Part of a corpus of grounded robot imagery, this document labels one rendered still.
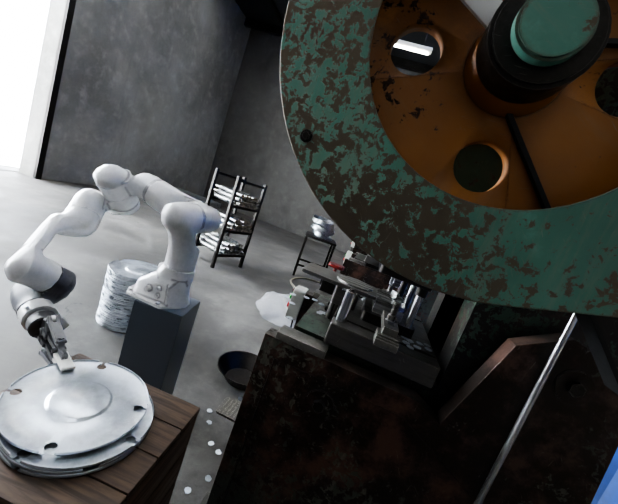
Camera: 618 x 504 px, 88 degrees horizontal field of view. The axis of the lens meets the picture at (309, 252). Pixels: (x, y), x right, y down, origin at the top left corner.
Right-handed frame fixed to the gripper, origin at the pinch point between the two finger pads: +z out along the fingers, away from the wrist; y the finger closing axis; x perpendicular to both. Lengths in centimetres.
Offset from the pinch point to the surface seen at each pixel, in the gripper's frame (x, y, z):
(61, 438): -6.5, 0.5, 22.9
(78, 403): -1.5, 0.8, 15.5
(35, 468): -11.1, -1.1, 26.1
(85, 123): 155, 15, -492
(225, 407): 50, -22, 16
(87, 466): -4.5, 0.2, 31.2
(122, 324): 51, -40, -67
